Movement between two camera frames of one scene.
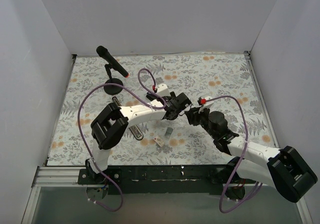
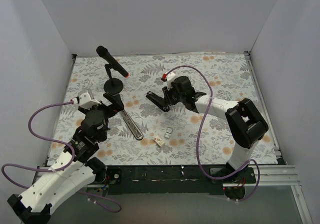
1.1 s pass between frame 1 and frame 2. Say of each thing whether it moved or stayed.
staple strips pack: stayed
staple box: stayed
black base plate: stayed
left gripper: moved
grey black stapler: stayed
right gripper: moved
